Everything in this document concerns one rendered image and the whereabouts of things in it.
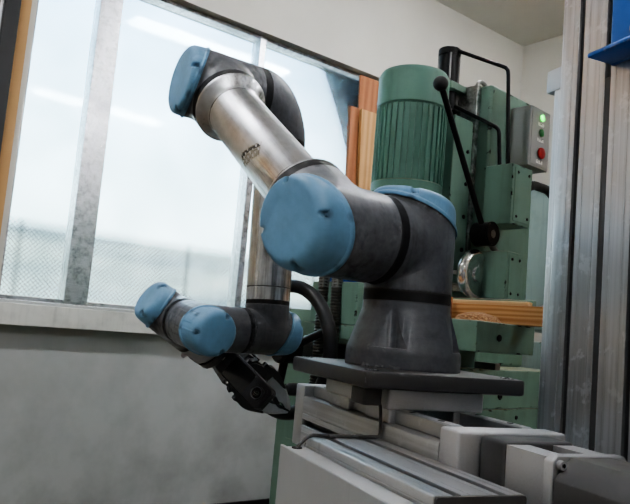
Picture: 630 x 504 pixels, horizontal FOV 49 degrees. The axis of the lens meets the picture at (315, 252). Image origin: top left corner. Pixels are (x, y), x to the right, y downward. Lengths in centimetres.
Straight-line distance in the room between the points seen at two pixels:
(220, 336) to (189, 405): 189
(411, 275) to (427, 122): 86
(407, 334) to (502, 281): 87
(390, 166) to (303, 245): 91
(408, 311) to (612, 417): 26
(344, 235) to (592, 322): 30
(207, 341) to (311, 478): 40
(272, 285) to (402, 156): 64
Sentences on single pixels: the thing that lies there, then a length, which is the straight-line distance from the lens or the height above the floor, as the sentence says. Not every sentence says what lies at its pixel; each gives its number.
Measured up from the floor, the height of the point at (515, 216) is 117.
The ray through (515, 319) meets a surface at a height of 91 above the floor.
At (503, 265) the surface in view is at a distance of 172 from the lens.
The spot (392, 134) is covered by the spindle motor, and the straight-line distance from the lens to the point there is 169.
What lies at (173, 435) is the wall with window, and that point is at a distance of 294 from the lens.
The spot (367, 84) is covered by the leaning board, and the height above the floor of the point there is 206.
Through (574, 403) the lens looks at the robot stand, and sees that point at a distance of 87.
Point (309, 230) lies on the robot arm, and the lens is 78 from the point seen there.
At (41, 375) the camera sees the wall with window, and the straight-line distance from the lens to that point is 270.
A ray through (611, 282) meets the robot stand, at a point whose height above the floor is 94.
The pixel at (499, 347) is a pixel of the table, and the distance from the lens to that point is 143.
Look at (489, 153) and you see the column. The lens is 184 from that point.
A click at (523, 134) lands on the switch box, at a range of 191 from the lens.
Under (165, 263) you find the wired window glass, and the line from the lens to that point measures 293.
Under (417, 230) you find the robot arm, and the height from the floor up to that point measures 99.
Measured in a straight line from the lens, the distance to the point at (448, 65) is 191.
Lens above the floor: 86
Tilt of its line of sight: 6 degrees up
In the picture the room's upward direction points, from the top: 5 degrees clockwise
